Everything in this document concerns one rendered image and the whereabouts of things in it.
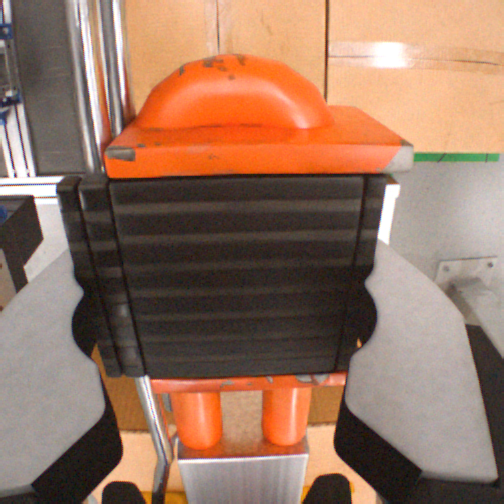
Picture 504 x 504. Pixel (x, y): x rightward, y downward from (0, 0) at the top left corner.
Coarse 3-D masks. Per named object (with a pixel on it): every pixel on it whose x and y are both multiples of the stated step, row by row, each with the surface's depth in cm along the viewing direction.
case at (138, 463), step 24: (96, 360) 48; (120, 384) 44; (120, 408) 41; (312, 408) 42; (336, 408) 41; (120, 432) 39; (144, 432) 39; (312, 432) 40; (144, 456) 41; (312, 456) 43; (336, 456) 43; (120, 480) 44; (144, 480) 44; (168, 480) 44; (312, 480) 46; (360, 480) 47
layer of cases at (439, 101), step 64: (128, 0) 63; (192, 0) 64; (256, 0) 64; (320, 0) 65; (384, 0) 65; (448, 0) 65; (320, 64) 71; (384, 64) 71; (448, 64) 71; (448, 128) 78
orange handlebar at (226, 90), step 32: (192, 64) 10; (224, 64) 9; (256, 64) 10; (160, 96) 10; (192, 96) 9; (224, 96) 9; (256, 96) 10; (288, 96) 10; (320, 96) 10; (160, 128) 10; (192, 128) 10; (192, 416) 16; (288, 416) 16; (192, 448) 17
